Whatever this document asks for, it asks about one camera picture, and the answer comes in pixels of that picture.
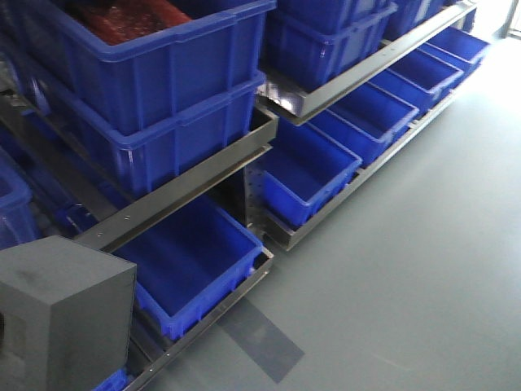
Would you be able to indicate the blue bin shelf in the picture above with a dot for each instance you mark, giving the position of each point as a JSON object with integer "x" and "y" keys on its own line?
{"x": 366, "y": 121}
{"x": 304, "y": 170}

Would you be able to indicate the stainless steel rack frame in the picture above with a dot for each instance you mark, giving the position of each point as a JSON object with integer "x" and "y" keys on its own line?
{"x": 149, "y": 352}

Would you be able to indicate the red mesh bag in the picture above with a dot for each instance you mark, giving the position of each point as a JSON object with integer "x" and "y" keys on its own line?
{"x": 116, "y": 22}

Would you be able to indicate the gray hollow square base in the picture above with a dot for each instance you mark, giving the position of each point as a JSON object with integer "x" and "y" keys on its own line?
{"x": 65, "y": 315}

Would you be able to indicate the lower stacked blue bin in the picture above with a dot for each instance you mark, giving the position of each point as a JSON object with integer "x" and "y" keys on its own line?
{"x": 147, "y": 159}

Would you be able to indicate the blue target bin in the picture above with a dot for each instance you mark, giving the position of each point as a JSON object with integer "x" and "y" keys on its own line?
{"x": 188, "y": 263}

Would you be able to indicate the blue bin with red contents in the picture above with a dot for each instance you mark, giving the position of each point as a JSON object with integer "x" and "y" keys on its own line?
{"x": 141, "y": 82}

